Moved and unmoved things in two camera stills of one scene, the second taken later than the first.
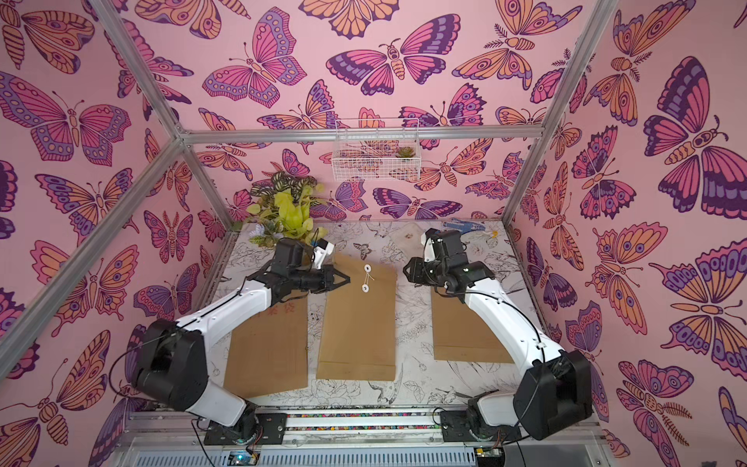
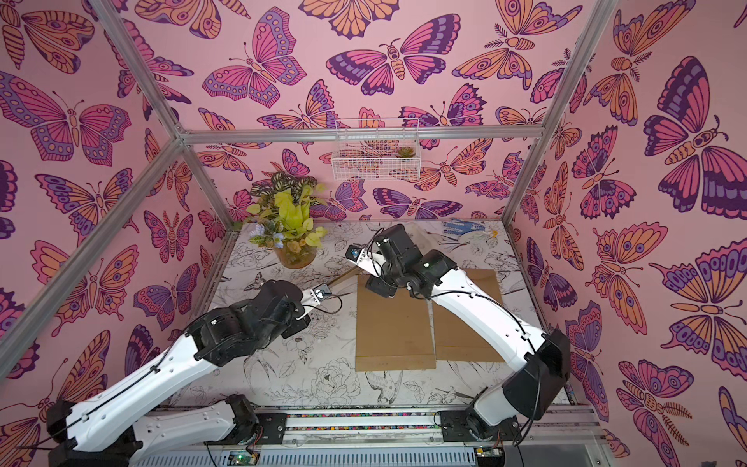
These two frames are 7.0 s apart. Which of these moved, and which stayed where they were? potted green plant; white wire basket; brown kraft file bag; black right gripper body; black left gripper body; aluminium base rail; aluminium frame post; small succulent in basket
Moved: black right gripper body; brown kraft file bag; black left gripper body
Stayed: potted green plant; white wire basket; small succulent in basket; aluminium base rail; aluminium frame post
